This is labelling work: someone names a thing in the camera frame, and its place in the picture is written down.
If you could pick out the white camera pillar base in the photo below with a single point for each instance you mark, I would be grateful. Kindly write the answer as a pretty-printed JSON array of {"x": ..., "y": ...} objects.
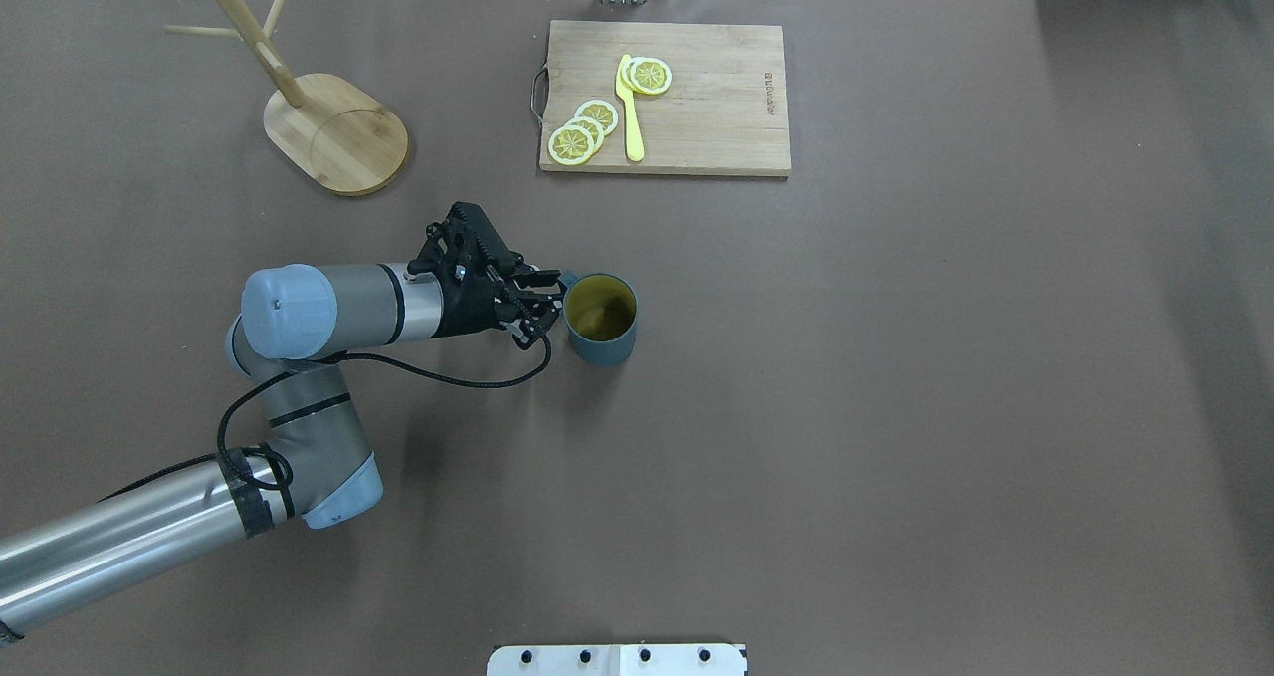
[{"x": 620, "y": 659}]

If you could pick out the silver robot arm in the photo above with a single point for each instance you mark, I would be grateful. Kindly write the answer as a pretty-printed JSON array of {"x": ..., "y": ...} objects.
[{"x": 292, "y": 444}]

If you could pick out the wooden mug rack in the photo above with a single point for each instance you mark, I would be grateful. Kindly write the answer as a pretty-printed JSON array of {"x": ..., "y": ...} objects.
[{"x": 338, "y": 135}]

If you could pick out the yellow plastic knife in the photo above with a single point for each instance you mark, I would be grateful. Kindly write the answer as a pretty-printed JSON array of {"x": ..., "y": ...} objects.
[{"x": 633, "y": 139}]

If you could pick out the middle lemon slice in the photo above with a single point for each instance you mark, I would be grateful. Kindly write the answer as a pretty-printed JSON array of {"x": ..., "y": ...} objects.
[{"x": 593, "y": 128}]

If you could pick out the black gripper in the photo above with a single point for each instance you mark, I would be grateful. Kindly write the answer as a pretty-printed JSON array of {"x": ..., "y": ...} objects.
[{"x": 467, "y": 310}]

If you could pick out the dark grey mug yellow inside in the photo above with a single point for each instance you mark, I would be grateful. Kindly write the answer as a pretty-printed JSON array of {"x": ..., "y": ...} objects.
[{"x": 601, "y": 312}]

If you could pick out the lemon slice under knife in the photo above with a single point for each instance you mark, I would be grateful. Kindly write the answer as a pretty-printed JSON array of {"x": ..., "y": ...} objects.
[{"x": 646, "y": 75}]

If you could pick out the wooden cutting board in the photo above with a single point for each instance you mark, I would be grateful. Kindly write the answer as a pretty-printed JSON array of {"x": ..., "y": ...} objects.
[{"x": 725, "y": 115}]

